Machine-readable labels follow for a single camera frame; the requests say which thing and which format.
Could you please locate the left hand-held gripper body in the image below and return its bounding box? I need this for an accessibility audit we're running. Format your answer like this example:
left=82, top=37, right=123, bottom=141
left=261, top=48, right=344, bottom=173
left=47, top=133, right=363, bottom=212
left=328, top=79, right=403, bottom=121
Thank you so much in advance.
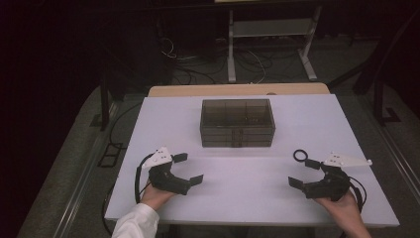
left=142, top=147, right=192, bottom=196

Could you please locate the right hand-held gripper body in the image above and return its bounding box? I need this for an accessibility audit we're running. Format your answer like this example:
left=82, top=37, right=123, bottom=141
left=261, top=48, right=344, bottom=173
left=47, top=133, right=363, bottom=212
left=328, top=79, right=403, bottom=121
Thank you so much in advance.
left=302, top=152, right=373, bottom=202

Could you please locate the black ring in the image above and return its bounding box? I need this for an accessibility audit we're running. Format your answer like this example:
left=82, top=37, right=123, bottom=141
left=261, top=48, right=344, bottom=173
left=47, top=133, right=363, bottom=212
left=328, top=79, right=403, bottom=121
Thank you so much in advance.
left=292, top=149, right=309, bottom=163

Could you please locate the dark translucent drawer box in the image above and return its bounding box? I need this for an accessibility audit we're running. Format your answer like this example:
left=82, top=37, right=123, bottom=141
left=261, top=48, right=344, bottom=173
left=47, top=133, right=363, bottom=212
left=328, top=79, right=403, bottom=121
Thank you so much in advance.
left=199, top=98, right=276, bottom=149

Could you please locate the person's left hand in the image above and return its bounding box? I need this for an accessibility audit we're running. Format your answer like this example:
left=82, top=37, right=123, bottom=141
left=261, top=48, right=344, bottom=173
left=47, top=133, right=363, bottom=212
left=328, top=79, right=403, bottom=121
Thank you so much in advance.
left=140, top=180, right=177, bottom=211

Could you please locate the person's right hand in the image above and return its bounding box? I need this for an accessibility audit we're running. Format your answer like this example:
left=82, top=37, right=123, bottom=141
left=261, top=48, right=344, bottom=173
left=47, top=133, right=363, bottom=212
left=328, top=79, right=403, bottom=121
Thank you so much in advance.
left=313, top=189, right=365, bottom=227

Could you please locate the white board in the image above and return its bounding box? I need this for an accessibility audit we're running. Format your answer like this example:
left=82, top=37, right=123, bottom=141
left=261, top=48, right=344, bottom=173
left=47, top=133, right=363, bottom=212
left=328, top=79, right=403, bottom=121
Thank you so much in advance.
left=104, top=93, right=400, bottom=228

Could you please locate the wooden table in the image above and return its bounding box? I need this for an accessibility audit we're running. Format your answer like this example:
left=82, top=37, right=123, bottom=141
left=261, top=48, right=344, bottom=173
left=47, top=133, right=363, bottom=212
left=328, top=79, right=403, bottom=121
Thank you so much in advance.
left=147, top=82, right=331, bottom=98

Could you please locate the black metal stand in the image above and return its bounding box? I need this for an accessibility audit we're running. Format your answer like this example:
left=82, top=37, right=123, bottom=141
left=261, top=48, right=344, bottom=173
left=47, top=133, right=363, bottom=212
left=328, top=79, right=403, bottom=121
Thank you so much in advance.
left=98, top=46, right=150, bottom=132
left=326, top=9, right=420, bottom=127

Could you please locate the white metal stand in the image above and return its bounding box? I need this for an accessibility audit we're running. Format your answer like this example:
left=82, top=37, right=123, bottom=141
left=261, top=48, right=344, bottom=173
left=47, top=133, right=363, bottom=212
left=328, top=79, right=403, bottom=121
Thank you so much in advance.
left=227, top=5, right=323, bottom=83

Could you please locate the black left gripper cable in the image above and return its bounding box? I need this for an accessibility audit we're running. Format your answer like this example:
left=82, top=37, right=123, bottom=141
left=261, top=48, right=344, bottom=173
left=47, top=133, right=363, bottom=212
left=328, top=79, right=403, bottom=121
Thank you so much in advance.
left=134, top=153, right=155, bottom=204

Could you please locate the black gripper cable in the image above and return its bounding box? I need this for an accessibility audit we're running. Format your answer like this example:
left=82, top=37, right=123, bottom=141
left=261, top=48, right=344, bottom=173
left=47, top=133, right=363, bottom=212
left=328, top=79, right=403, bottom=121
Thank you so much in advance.
left=348, top=177, right=368, bottom=212
left=134, top=153, right=155, bottom=204

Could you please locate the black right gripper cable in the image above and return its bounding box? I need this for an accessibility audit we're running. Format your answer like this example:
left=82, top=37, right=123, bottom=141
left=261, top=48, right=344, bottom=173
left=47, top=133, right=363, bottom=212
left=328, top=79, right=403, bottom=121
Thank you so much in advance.
left=348, top=177, right=368, bottom=212

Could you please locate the black floor cable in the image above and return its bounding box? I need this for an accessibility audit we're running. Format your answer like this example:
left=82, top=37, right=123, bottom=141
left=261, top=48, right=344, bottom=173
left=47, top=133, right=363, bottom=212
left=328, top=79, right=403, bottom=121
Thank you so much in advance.
left=100, top=102, right=143, bottom=236

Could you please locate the tangle of floor cables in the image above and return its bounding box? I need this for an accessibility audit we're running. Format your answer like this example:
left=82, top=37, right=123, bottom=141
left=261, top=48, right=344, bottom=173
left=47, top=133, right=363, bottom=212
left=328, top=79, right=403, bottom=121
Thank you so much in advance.
left=159, top=36, right=275, bottom=85

